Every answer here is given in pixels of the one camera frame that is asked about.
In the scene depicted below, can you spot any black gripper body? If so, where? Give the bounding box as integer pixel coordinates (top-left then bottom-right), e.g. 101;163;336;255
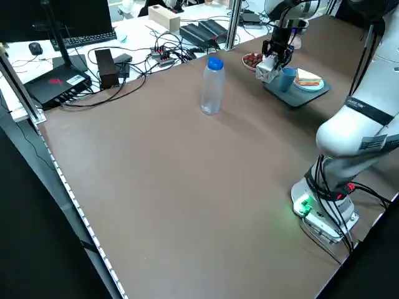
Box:
268;26;296;54

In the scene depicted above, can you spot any blue milk carton green cap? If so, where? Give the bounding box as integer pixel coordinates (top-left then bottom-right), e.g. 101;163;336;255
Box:
255;54;283;83

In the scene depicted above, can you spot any triangular sandwich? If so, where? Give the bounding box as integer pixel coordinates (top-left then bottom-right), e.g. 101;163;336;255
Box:
294;68;322;87

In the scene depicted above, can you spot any blue cup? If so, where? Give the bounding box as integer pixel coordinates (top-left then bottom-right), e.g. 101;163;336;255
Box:
279;67;297;93

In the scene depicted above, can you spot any white plate under strawberries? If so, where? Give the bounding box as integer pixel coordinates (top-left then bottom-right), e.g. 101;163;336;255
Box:
242;52;266;74

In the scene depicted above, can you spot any grey rectangular tray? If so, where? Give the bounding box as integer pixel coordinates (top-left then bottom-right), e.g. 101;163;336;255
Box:
261;74;332;110

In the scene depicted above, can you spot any red strawberries heap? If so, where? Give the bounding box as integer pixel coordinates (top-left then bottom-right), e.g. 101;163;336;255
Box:
244;53;264;68

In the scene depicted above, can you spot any black flat box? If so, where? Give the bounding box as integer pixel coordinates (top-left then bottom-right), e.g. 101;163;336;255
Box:
241;11;263;27

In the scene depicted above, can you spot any black ridged block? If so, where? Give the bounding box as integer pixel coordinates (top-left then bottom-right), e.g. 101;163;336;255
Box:
179;23;216;48
199;19;229;40

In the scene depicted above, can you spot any clear bottle blue cap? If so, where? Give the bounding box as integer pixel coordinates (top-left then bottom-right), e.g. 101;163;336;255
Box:
200;57;226;116

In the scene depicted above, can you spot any grey usb hub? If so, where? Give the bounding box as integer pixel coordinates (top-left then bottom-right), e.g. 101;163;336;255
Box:
150;45;175;68

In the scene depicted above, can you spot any pale wooden box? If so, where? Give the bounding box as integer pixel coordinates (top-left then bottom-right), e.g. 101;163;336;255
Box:
148;5;181;32

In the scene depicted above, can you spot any black power adapter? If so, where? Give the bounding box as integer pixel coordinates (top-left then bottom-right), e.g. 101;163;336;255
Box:
113;53;132;79

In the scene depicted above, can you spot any dark brown box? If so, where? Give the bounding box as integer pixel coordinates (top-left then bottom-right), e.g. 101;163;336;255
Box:
94;49;120;90

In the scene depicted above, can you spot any black keyboard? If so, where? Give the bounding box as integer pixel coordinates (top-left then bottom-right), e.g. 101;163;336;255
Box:
51;30;118;52

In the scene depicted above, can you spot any black monitor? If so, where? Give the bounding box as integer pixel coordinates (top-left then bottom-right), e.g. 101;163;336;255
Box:
0;0;113;43

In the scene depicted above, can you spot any black monitor stand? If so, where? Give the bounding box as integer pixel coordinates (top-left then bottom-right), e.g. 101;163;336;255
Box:
40;0;89;74

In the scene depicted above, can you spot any black router red logo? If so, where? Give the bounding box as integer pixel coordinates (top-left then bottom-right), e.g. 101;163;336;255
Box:
24;69;94;111

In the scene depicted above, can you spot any aluminium post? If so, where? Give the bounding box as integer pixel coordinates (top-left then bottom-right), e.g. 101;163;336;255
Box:
224;0;243;51

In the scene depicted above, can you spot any black desk cable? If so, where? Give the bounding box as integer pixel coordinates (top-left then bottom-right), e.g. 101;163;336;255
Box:
60;72;148;109

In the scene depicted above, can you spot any aluminium frame bar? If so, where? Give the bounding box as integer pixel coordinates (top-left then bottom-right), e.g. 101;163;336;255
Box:
0;42;46;125

